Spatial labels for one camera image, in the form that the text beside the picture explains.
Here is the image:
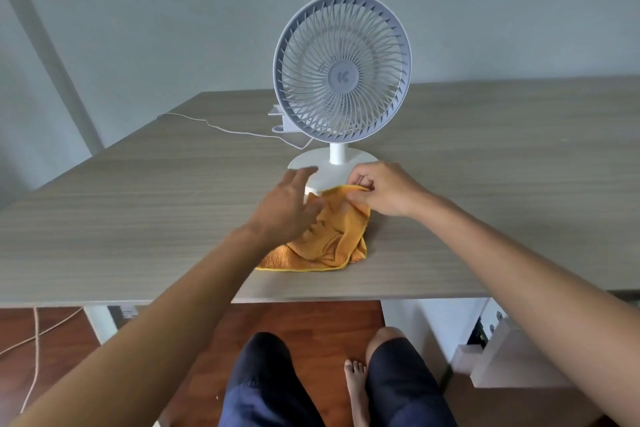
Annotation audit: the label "person's bare foot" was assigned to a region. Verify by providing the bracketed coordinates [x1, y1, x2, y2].
[343, 359, 372, 427]

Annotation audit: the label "person's left hand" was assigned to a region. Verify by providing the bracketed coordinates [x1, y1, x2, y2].
[245, 165, 326, 250]

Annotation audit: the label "person's left forearm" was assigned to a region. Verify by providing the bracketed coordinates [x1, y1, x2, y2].
[9, 226, 273, 427]

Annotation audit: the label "person's dark shorts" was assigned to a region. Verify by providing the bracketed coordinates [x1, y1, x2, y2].
[218, 326, 446, 427]

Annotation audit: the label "white desk socket tray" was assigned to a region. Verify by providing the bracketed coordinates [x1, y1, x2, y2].
[267, 103, 291, 135]

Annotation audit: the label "person's right hand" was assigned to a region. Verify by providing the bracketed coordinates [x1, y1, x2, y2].
[345, 161, 436, 218]

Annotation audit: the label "orange microfiber cloth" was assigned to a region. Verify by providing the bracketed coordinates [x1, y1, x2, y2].
[255, 183, 372, 272]

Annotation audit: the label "white fan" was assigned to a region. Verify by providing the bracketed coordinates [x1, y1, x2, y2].
[271, 0, 413, 196]

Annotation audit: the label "person's right forearm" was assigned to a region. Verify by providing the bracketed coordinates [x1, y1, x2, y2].
[415, 191, 640, 427]

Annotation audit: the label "white desk leg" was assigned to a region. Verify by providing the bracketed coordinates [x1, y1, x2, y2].
[83, 305, 119, 345]

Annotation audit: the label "thin white cable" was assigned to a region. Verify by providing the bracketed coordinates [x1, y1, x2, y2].
[0, 306, 85, 415]

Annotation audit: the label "white fan power cable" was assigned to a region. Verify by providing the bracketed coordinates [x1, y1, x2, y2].
[157, 112, 315, 151]

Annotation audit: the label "white vertical pipe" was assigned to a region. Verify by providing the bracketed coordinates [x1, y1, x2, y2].
[0, 0, 105, 156]

